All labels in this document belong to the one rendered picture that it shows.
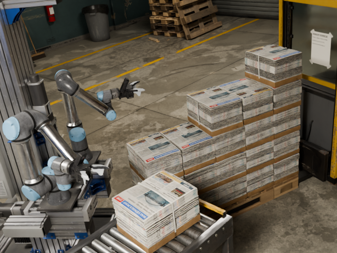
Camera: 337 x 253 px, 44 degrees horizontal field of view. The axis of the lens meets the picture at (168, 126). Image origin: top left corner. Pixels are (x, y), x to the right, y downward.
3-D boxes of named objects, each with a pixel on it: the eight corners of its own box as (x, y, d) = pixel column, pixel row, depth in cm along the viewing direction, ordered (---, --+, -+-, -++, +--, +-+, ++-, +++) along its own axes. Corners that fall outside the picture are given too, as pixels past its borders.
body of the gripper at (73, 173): (94, 178, 221) (77, 173, 227) (93, 163, 218) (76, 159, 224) (83, 184, 215) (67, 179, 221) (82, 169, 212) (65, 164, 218)
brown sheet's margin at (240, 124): (187, 120, 347) (187, 115, 345) (216, 110, 358) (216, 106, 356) (211, 137, 316) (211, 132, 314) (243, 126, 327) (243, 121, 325)
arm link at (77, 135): (72, 152, 302) (68, 135, 296) (70, 144, 313) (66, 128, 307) (89, 148, 304) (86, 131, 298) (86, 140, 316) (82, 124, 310)
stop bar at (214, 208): (172, 187, 269) (172, 185, 268) (226, 213, 240) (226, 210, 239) (168, 190, 267) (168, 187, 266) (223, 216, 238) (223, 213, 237)
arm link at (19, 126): (55, 192, 257) (32, 111, 233) (36, 206, 246) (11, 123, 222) (41, 187, 263) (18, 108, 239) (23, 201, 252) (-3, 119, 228)
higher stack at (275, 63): (246, 180, 407) (242, 50, 350) (271, 169, 418) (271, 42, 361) (274, 199, 375) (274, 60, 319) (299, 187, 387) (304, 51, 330)
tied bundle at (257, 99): (217, 110, 359) (215, 85, 349) (245, 101, 370) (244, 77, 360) (243, 126, 328) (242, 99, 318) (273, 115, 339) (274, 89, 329)
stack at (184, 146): (139, 226, 362) (124, 142, 325) (247, 179, 407) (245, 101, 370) (160, 252, 331) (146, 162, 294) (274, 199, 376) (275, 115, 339)
